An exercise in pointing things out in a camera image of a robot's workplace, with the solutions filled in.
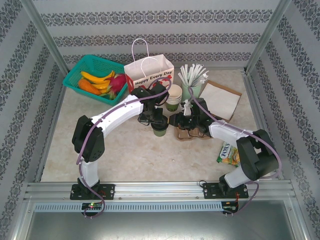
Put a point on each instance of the white napkin stack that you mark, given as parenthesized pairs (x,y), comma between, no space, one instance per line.
(220,100)

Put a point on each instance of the pink dragon fruit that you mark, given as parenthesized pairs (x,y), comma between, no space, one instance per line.
(117,81)

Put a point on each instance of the paper-wrapped straw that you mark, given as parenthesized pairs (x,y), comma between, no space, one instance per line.
(187,73)
(203,76)
(195,73)
(183,78)

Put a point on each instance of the white red-print paper bag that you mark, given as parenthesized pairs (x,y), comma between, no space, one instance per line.
(150,72)

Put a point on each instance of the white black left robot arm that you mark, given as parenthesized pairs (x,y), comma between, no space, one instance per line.
(117,112)

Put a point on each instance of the teal plastic basket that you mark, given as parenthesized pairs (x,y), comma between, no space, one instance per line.
(95,62)

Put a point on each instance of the stack of paper cups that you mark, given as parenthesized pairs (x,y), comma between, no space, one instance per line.
(173,96)

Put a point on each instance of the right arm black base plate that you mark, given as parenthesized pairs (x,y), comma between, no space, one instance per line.
(210,191)

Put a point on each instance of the aluminium mounting rail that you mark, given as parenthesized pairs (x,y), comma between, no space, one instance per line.
(155,190)

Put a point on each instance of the aluminium frame post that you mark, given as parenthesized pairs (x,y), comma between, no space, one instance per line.
(42,30)
(267,32)

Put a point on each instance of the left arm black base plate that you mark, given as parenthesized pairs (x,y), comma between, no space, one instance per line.
(107,191)

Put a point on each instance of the green black-lid coffee cup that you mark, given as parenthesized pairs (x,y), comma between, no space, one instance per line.
(160,131)

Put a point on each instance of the green yellow candy bag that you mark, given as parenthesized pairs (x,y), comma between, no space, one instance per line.
(227,155)

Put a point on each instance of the brown cardboard cup carrier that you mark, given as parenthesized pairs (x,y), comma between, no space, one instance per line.
(183,135)

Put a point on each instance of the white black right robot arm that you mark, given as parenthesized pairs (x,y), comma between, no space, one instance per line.
(225,131)

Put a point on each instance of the mint green straw holder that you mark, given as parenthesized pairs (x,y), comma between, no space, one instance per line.
(187,92)

